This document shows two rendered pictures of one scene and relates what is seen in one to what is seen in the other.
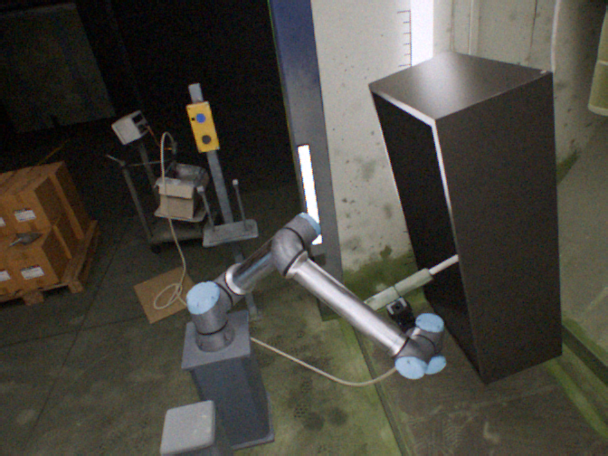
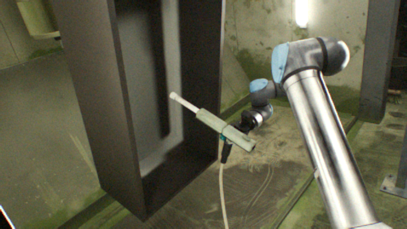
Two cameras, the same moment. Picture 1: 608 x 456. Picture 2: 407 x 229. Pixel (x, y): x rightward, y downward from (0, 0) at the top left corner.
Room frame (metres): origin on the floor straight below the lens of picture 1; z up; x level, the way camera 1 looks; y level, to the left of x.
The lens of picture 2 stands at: (2.16, 0.50, 1.52)
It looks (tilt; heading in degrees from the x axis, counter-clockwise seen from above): 27 degrees down; 230
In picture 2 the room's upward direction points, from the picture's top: 10 degrees counter-clockwise
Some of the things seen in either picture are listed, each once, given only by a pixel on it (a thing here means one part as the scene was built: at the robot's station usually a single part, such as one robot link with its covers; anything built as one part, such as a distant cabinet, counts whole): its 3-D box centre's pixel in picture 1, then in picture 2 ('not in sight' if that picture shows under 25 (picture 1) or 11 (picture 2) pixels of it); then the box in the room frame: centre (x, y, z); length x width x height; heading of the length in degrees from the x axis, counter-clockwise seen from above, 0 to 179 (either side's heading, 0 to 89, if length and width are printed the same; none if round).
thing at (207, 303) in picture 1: (207, 305); not in sight; (1.51, 0.49, 0.83); 0.17 x 0.15 x 0.18; 142
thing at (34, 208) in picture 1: (33, 204); not in sight; (3.59, 2.38, 0.69); 0.38 x 0.29 x 0.36; 6
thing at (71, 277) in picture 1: (49, 261); not in sight; (3.59, 2.52, 0.07); 1.20 x 0.80 x 0.14; 12
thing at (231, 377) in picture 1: (232, 383); not in sight; (1.50, 0.49, 0.32); 0.31 x 0.31 x 0.64; 5
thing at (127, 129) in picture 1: (166, 182); not in sight; (3.73, 1.21, 0.64); 0.73 x 0.50 x 1.27; 84
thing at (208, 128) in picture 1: (204, 127); not in sight; (2.33, 0.46, 1.42); 0.12 x 0.06 x 0.26; 95
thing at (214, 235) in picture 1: (223, 209); not in sight; (2.23, 0.44, 0.95); 0.26 x 0.15 x 0.32; 95
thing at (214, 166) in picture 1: (228, 216); not in sight; (2.39, 0.46, 0.82); 0.06 x 0.06 x 1.64; 5
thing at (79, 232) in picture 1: (67, 218); not in sight; (4.01, 2.42, 0.33); 0.38 x 0.29 x 0.36; 12
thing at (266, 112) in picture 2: (427, 354); (260, 112); (1.05, -0.37, 0.80); 0.12 x 0.09 x 0.10; 7
